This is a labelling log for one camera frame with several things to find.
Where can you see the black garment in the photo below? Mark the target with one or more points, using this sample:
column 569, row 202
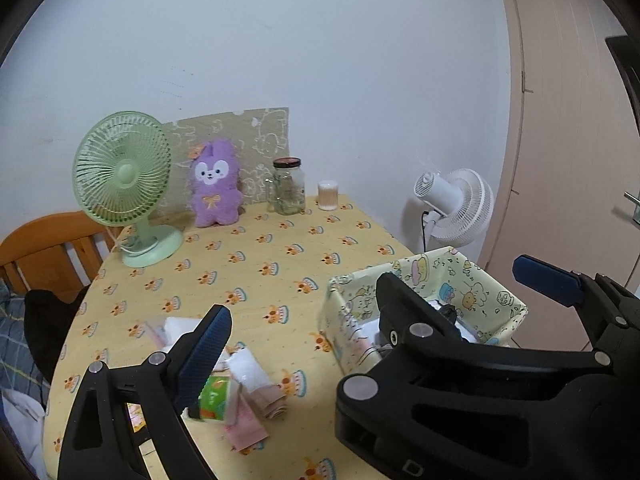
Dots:
column 47, row 320

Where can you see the pink packet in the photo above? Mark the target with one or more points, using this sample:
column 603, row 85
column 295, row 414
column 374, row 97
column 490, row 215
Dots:
column 247, row 430

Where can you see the cotton swab container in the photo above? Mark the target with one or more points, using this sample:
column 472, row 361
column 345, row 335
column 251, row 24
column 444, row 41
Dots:
column 328, row 195

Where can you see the pink door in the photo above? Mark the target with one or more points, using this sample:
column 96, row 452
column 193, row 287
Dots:
column 572, row 160

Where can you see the purple plush bunny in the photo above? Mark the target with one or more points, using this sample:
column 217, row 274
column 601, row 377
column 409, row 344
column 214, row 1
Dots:
column 214, row 177

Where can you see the olive cartoon board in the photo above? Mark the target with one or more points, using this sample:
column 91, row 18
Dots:
column 258, row 136

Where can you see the white standing fan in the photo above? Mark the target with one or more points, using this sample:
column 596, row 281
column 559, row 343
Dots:
column 459, row 206

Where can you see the clear plastic zip bag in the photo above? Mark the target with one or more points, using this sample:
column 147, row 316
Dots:
column 165, row 331

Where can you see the small white roll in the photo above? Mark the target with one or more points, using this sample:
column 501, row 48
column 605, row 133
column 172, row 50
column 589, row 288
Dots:
column 247, row 371

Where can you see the green tissue pack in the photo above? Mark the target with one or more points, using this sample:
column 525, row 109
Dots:
column 218, row 401

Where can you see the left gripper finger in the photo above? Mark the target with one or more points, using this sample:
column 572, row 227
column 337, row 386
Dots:
column 116, row 409

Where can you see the glass jar dark lid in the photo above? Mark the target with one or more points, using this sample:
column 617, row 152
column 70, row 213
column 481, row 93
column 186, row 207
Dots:
column 286, row 186

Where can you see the green desk fan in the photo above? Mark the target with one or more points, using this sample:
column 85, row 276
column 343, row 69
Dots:
column 121, row 172

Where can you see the cartoon fabric storage box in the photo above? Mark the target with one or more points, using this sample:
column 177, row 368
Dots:
column 487, row 313

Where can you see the plaid pillow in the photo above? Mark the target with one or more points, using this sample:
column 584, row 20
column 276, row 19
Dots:
column 18, row 370

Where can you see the yellow patterned tablecloth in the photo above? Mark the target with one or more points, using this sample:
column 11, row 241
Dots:
column 271, row 272

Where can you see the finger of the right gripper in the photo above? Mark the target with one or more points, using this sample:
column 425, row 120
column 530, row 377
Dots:
column 404, row 313
column 608, row 311

